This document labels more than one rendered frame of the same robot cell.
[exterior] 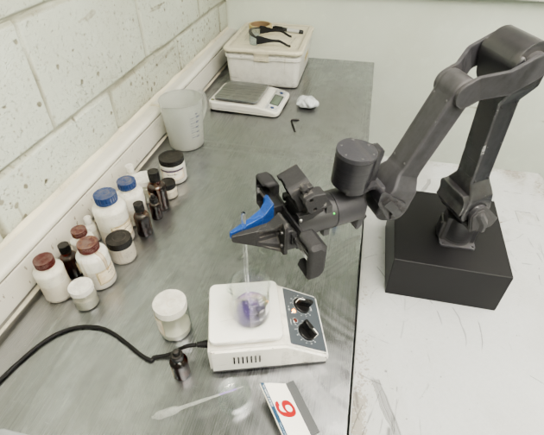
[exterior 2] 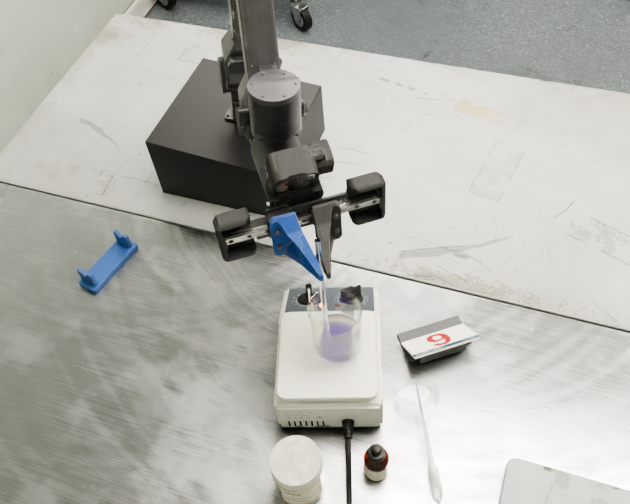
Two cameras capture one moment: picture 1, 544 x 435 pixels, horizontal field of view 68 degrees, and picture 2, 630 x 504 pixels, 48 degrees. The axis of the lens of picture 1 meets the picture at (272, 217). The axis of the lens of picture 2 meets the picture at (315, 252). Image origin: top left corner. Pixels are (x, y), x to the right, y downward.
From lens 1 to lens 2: 60 cm
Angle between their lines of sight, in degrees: 52
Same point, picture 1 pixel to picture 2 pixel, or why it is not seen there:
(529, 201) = (165, 41)
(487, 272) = (310, 102)
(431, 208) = (197, 117)
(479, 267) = not seen: hidden behind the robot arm
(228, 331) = (362, 372)
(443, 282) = not seen: hidden behind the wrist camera
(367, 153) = (281, 78)
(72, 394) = not seen: outside the picture
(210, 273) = (198, 436)
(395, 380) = (401, 236)
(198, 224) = (70, 461)
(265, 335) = (371, 329)
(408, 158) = (275, 54)
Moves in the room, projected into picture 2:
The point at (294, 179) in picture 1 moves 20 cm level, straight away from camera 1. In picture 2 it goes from (299, 161) to (111, 144)
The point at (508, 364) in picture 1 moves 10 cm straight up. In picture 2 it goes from (390, 141) to (391, 95)
